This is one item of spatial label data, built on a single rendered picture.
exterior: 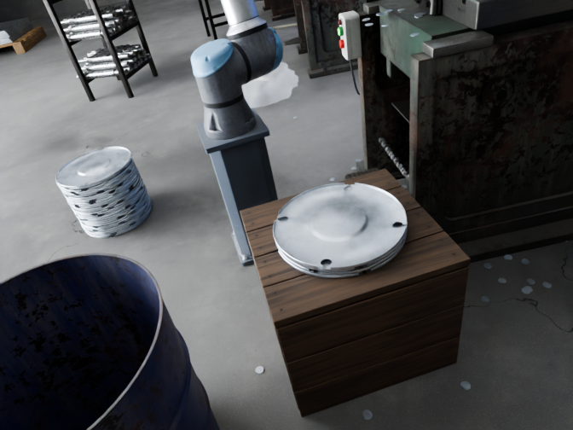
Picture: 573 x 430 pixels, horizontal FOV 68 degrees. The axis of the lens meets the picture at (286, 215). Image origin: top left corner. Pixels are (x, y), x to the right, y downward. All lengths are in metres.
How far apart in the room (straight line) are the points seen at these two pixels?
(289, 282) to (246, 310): 0.47
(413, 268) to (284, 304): 0.26
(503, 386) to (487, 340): 0.12
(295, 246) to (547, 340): 0.68
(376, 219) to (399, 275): 0.15
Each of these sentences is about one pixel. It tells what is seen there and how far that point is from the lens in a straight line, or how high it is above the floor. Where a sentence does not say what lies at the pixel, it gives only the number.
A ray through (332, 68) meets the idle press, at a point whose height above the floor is 0.03.
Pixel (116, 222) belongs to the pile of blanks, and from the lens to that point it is 1.80.
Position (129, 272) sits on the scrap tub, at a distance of 0.88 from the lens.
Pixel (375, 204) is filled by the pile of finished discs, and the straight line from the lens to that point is 0.98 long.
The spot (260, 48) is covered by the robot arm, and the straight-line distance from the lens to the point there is 1.24.
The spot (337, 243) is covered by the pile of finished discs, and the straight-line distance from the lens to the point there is 0.89.
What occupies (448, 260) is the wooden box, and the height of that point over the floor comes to 0.35.
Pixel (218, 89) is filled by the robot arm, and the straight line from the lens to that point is 1.18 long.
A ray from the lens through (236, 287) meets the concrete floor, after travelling 1.39.
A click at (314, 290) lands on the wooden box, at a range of 0.84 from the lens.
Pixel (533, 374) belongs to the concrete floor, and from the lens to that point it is 1.19.
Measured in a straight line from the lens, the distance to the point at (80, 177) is 1.79.
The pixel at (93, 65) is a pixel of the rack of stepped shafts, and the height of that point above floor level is 0.23.
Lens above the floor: 0.97
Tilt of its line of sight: 37 degrees down
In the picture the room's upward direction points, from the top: 12 degrees counter-clockwise
